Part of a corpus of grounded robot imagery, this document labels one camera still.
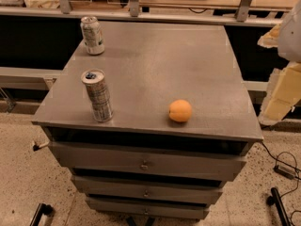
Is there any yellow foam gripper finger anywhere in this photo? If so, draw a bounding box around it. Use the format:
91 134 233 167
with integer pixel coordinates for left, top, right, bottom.
258 62 301 125
258 24 280 48

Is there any orange fruit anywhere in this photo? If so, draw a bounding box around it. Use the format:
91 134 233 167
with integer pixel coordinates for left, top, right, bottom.
168 100 192 122

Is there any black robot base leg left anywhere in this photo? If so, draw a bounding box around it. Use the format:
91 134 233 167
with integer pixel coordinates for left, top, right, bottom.
29 203 54 226

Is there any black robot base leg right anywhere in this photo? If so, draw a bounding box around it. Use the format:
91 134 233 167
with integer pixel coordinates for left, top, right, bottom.
266 187 291 226

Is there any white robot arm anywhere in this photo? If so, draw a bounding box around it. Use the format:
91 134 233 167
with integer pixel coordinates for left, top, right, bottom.
258 1 301 125

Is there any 7up can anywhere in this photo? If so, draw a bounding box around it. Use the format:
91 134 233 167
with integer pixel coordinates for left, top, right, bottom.
80 16 104 56

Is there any tall silver energy drink can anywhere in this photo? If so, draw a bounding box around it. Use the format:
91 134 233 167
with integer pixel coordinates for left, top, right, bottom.
81 69 113 122

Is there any wooden shelf with metal brackets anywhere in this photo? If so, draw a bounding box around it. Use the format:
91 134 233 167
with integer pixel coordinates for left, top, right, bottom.
0 0 300 26

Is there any middle cabinet drawer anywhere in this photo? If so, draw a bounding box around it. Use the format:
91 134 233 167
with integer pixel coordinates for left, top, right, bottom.
71 175 222 204

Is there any cabinet drawer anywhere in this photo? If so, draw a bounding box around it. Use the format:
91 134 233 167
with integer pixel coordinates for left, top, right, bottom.
49 141 246 181
71 175 222 204
86 197 209 219

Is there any top cabinet drawer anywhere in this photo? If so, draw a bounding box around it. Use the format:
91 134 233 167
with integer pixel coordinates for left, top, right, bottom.
49 141 246 181

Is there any bottom cabinet drawer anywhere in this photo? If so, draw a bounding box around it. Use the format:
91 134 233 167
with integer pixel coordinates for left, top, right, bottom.
86 197 209 219

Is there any black power adapter with cable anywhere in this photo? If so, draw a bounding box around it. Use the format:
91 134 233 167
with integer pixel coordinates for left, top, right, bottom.
260 141 301 200

